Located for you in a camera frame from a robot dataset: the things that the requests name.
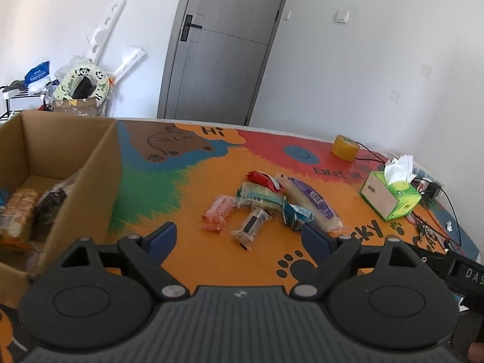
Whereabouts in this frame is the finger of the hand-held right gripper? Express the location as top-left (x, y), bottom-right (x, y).
top-left (410, 244), bottom-right (451, 273)

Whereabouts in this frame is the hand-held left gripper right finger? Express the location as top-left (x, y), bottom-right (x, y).
top-left (289, 222), bottom-right (425, 299)

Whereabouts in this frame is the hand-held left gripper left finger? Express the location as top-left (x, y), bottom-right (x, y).
top-left (58, 222), bottom-right (190, 301)

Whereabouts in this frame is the clear packet of dark snack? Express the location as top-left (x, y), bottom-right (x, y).
top-left (36, 176), bottom-right (78, 235)

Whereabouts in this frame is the yellow cracker packet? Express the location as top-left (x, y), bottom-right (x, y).
top-left (0, 187), bottom-right (40, 251)

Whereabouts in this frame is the blue snack packet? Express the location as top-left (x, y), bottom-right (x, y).
top-left (283, 201), bottom-right (314, 231)

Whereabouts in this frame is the bunch of keys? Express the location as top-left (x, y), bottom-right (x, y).
top-left (415, 215), bottom-right (436, 236)

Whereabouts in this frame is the long white purple packet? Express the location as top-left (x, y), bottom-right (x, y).
top-left (275, 174), bottom-right (348, 233)

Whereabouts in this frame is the clear packet with pink snack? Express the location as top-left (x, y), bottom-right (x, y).
top-left (201, 195), bottom-right (237, 232)

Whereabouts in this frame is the clear packet with black snack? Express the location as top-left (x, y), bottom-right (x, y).
top-left (231, 208), bottom-right (271, 251)

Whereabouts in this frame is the black plug adapter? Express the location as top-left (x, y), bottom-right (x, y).
top-left (416, 179), bottom-right (441, 199)

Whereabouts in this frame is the pale green snack packet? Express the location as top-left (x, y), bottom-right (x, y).
top-left (236, 182), bottom-right (286, 212)

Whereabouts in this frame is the green tissue box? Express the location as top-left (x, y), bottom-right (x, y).
top-left (359, 154), bottom-right (422, 222)

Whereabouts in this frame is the red snack packet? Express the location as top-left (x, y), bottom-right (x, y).
top-left (247, 171), bottom-right (284, 191)

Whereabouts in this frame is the white power strip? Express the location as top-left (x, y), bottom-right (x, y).
top-left (410, 166), bottom-right (444, 189)

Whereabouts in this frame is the yellow tape roll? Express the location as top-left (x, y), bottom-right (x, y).
top-left (331, 135), bottom-right (361, 161)

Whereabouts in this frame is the short white board with holes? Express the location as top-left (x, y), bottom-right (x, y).
top-left (113, 45), bottom-right (146, 84)

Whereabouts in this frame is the panda print toilet seat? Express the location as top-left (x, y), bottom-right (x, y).
top-left (53, 64), bottom-right (112, 106)

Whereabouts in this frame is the grey door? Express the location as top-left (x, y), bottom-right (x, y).
top-left (157, 0), bottom-right (296, 126)

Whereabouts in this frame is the black shoe rack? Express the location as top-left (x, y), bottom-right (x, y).
top-left (0, 87), bottom-right (50, 122)

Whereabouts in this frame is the blue white bag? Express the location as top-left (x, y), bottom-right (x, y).
top-left (23, 60), bottom-right (52, 86)

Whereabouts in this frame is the tall white board with holes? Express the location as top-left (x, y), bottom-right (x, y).
top-left (87, 0), bottom-right (126, 65)

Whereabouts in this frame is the black door handle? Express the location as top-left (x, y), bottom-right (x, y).
top-left (181, 14), bottom-right (203, 42)

